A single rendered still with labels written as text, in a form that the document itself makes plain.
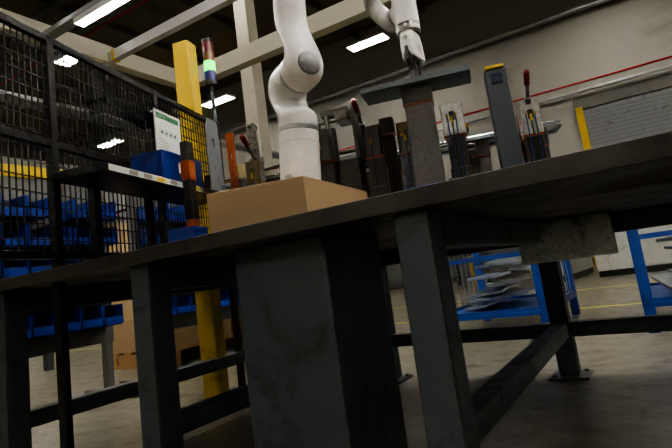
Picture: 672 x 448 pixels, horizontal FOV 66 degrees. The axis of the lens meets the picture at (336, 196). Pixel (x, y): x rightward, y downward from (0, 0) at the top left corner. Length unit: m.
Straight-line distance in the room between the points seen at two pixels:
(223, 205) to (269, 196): 0.16
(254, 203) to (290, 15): 0.61
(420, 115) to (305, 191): 0.65
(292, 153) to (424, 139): 0.49
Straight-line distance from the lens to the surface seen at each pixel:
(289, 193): 1.28
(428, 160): 1.74
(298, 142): 1.50
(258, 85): 10.27
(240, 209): 1.38
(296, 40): 1.58
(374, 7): 1.96
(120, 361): 5.45
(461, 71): 1.78
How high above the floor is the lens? 0.54
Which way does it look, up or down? 9 degrees up
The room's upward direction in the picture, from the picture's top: 8 degrees counter-clockwise
